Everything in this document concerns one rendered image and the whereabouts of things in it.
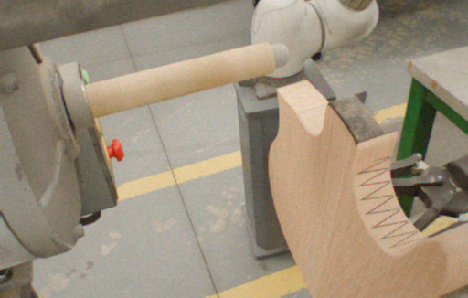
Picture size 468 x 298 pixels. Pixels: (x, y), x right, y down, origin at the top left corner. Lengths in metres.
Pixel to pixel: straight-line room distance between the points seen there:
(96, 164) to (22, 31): 0.51
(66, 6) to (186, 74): 0.22
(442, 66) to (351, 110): 0.69
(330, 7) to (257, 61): 0.90
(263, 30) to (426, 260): 1.00
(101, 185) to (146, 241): 1.20
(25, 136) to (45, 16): 0.13
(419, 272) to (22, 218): 0.31
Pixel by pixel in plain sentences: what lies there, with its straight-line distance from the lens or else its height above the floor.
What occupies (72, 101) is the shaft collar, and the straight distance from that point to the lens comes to 0.43.
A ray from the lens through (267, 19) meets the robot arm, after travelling 1.30.
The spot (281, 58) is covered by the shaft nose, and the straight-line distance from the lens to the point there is 0.47.
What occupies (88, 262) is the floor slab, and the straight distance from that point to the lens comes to 1.96.
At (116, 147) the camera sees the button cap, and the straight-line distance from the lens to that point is 0.81.
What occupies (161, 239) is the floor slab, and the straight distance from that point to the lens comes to 1.94.
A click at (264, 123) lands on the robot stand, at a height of 0.64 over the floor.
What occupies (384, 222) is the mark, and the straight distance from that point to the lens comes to 0.48.
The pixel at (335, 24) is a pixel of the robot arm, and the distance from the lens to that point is 1.36.
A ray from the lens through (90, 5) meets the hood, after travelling 0.24.
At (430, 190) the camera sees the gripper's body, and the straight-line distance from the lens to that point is 0.68.
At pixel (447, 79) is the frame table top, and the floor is 0.93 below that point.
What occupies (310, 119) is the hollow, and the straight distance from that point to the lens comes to 0.55.
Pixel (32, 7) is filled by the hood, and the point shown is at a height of 1.40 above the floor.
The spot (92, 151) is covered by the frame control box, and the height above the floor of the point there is 1.05.
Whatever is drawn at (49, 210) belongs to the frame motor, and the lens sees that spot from 0.37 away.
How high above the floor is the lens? 1.49
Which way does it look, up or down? 40 degrees down
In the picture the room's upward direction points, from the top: 5 degrees counter-clockwise
